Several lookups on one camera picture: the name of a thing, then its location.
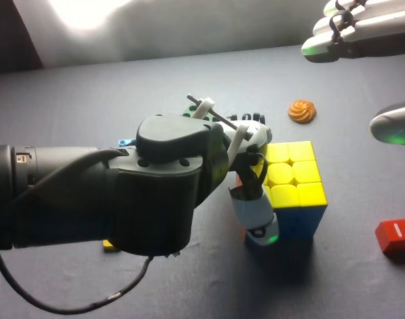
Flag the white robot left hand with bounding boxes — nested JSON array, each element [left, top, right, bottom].
[[218, 112, 280, 247]]

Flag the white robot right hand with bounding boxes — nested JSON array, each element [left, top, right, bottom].
[[301, 0, 405, 146]]

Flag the colourful magic cube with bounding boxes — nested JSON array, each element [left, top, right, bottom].
[[235, 141, 329, 249]]

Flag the orange swirl cookie toy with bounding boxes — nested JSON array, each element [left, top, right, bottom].
[[287, 98, 319, 126]]

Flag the grey table cloth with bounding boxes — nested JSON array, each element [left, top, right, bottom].
[[0, 43, 405, 319]]

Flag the green pentagon block with holes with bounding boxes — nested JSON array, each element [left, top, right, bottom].
[[181, 103, 214, 121]]

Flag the red cube block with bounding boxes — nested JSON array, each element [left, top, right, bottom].
[[374, 218, 405, 255]]

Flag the white backdrop sheet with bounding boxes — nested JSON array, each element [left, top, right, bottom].
[[13, 0, 405, 70]]

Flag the dark brown panel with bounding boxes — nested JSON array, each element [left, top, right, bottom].
[[0, 0, 44, 76]]

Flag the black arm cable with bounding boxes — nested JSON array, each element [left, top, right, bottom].
[[0, 247, 155, 315]]

